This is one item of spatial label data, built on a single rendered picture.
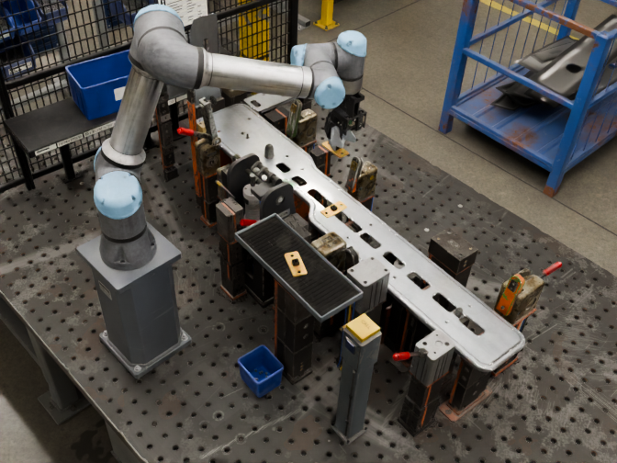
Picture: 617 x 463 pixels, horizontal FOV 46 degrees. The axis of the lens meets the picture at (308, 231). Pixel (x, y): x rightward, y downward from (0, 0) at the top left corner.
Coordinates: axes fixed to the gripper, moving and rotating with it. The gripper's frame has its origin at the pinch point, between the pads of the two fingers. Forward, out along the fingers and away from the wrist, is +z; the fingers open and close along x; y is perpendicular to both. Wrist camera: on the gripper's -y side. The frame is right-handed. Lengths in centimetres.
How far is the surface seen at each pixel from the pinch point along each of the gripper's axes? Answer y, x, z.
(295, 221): 4.1, -17.1, 18.5
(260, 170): -11.0, -18.9, 8.5
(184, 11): -101, 10, 5
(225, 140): -49, -6, 27
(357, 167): -4.2, 14.5, 18.0
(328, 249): 18.8, -16.7, 18.1
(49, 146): -78, -57, 26
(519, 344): 70, 7, 25
